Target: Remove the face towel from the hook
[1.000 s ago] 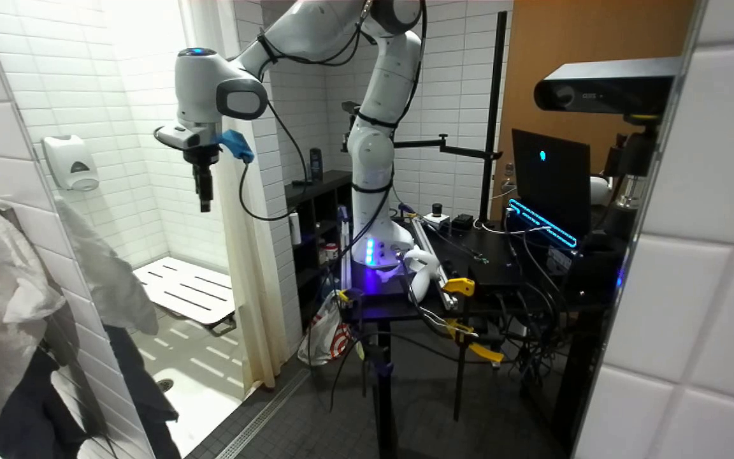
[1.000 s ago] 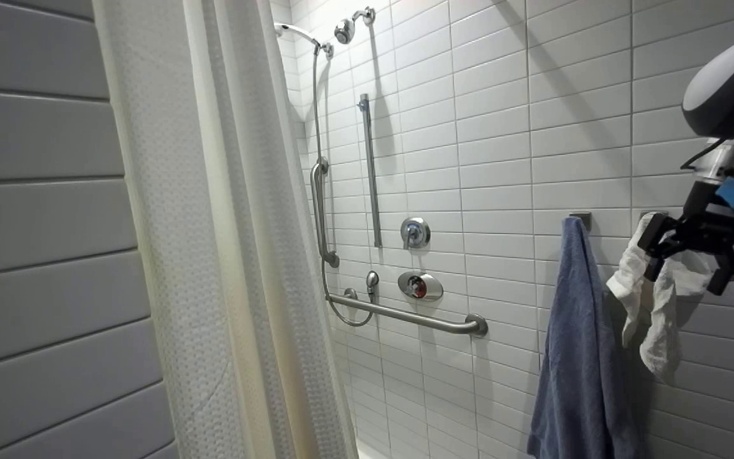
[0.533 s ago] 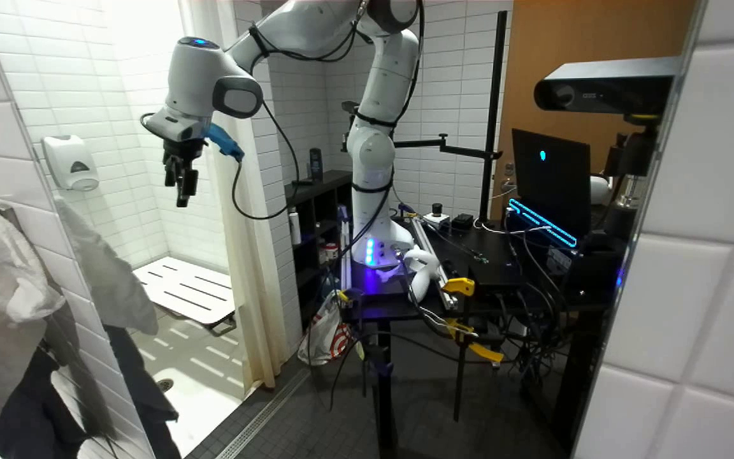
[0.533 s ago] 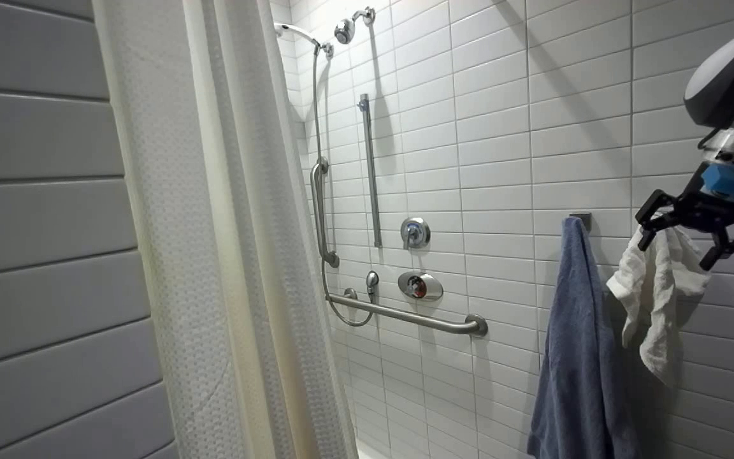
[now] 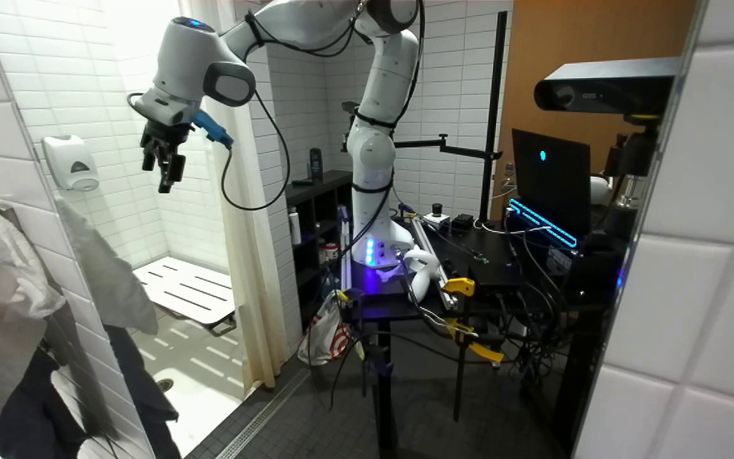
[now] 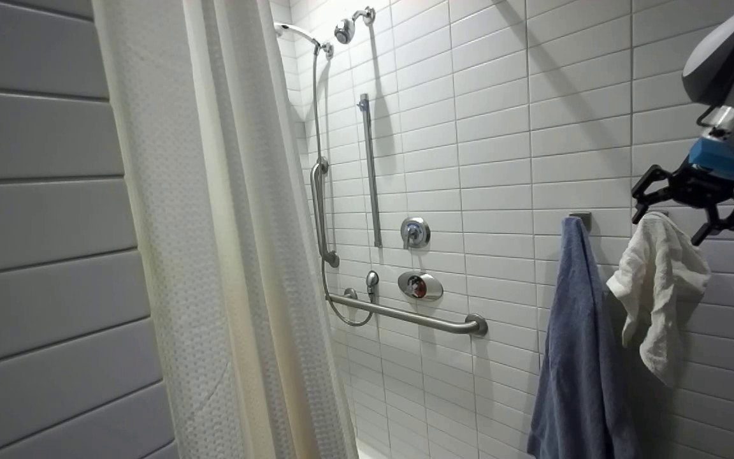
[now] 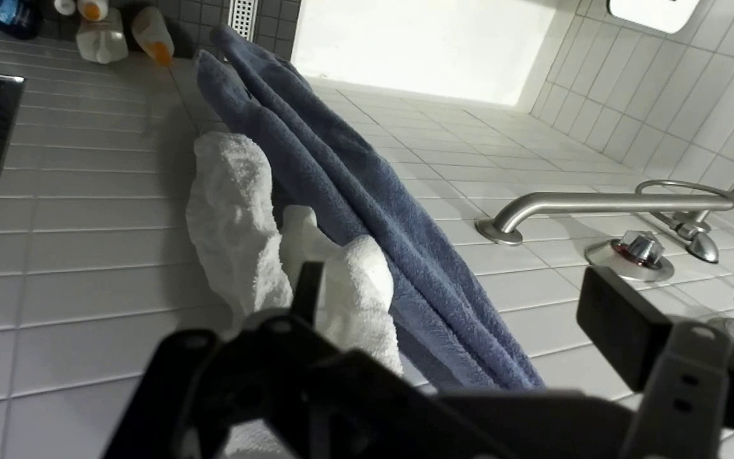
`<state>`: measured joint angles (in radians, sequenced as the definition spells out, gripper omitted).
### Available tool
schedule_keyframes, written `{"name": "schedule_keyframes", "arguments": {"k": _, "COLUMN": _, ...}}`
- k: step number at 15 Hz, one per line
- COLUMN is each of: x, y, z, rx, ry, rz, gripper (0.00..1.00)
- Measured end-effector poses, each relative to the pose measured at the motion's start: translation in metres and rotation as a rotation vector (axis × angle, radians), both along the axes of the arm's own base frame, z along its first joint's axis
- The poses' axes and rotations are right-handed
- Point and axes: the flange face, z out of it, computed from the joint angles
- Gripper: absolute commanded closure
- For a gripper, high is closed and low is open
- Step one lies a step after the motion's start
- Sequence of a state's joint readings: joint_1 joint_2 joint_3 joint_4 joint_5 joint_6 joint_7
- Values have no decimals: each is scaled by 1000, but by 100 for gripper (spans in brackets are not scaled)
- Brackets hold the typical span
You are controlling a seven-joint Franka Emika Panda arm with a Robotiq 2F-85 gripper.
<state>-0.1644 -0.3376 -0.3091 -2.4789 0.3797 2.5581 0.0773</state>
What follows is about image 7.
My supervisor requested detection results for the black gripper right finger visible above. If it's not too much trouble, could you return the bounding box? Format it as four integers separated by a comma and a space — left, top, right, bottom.
575, 266, 734, 459

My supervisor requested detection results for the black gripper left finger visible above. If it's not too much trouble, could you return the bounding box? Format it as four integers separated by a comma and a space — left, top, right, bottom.
102, 259, 505, 459

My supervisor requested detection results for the white face towel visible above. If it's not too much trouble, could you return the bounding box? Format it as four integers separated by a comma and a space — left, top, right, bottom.
184, 128, 405, 378

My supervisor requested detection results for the blue bath towel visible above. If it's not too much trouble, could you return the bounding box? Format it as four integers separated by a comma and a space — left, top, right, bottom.
193, 24, 545, 392

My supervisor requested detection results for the small chrome diverter knob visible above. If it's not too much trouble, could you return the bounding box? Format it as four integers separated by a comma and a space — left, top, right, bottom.
670, 208, 723, 266

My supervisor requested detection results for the oval chrome valve plate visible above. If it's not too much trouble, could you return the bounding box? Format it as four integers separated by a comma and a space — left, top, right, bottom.
582, 226, 678, 285

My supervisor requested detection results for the handheld shower slide bar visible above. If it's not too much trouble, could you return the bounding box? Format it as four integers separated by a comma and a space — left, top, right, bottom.
635, 177, 734, 219

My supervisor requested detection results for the chrome angled grab bar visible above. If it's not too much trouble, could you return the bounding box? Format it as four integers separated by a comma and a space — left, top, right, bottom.
473, 132, 734, 249

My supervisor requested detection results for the metal drain grate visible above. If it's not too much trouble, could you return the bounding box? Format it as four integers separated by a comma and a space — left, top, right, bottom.
226, 0, 259, 43

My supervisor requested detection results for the orange capped bottle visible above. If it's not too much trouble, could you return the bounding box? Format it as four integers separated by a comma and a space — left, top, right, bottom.
129, 6, 178, 68

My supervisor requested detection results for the blue bottle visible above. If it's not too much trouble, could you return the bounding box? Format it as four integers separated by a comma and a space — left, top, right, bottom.
0, 0, 45, 41

